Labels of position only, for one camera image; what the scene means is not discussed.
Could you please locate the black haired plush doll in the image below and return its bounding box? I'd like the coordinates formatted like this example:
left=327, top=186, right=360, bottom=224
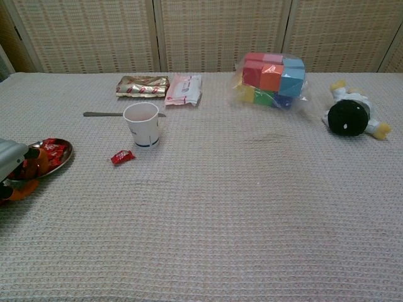
left=321, top=79, right=392, bottom=141

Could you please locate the beige woven tablecloth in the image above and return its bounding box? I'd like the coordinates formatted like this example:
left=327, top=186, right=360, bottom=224
left=0, top=71, right=403, bottom=302

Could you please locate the dark blue foam cube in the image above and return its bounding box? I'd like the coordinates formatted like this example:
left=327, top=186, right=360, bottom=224
left=272, top=92, right=294, bottom=109

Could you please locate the clear plastic bag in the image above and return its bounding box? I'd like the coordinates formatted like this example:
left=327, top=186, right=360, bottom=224
left=232, top=52, right=309, bottom=114

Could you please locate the white paper cup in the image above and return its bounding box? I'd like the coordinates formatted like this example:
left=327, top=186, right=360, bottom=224
left=123, top=102, right=160, bottom=148

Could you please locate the silver table knife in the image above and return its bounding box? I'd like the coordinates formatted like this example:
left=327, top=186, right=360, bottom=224
left=83, top=111, right=167, bottom=118

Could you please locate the heap of red candies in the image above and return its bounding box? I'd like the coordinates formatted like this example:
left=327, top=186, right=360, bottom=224
left=39, top=137, right=67, bottom=167

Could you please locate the pink wet wipes pack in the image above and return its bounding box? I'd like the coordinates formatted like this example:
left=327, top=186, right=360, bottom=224
left=164, top=74, right=203, bottom=108

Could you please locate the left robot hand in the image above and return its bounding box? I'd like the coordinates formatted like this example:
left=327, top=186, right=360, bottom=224
left=0, top=137, right=50, bottom=204

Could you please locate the light blue foam cube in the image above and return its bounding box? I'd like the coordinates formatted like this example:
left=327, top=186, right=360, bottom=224
left=279, top=67, right=306, bottom=97
left=282, top=58, right=305, bottom=70

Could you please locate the gold foil snack packet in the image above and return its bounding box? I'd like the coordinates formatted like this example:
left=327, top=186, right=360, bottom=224
left=115, top=75, right=171, bottom=98

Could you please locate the green foam cube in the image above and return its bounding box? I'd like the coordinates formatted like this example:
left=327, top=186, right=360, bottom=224
left=253, top=87, right=276, bottom=107

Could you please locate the yellow foam cube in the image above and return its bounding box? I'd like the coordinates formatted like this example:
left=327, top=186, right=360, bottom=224
left=236, top=84, right=256, bottom=104

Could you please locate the beige folding screen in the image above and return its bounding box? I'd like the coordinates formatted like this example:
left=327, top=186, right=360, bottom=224
left=0, top=0, right=403, bottom=75

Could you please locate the red candy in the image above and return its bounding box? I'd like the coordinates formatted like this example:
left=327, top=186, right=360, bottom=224
left=110, top=149, right=136, bottom=165

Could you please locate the orange foam cube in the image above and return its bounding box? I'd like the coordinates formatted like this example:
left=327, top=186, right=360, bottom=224
left=259, top=64, right=284, bottom=92

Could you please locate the metal dish of red candies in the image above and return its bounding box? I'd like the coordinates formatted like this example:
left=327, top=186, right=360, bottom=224
left=6, top=138, right=74, bottom=183

